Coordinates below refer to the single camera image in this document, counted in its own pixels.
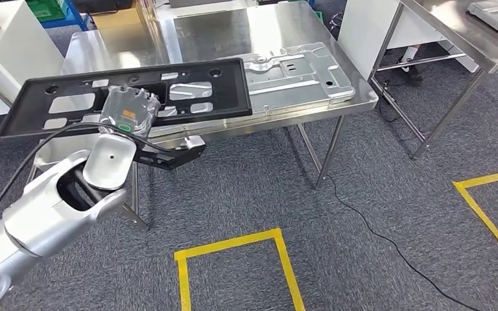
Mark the yellow floor tape square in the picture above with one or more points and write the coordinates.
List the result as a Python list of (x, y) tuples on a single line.
[(489, 177)]

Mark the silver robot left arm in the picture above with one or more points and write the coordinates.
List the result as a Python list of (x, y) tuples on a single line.
[(38, 219)]

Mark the person's foot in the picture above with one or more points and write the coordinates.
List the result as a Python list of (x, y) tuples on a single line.
[(410, 64)]

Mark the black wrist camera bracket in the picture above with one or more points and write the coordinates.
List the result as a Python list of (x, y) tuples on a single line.
[(171, 156)]

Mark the blue cart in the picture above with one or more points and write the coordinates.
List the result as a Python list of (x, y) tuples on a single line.
[(75, 19)]

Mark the black plastic plate part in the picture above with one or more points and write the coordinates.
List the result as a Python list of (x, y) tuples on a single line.
[(232, 90)]

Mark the stainless steel workbench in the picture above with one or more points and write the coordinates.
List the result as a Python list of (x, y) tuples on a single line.
[(214, 34)]

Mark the white cabinet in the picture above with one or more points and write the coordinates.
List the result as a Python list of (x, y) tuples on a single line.
[(360, 30), (25, 47)]

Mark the green plastic crate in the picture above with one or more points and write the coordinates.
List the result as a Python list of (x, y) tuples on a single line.
[(45, 8)]

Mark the stainless steel table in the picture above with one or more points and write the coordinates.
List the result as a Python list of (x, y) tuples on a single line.
[(446, 25)]

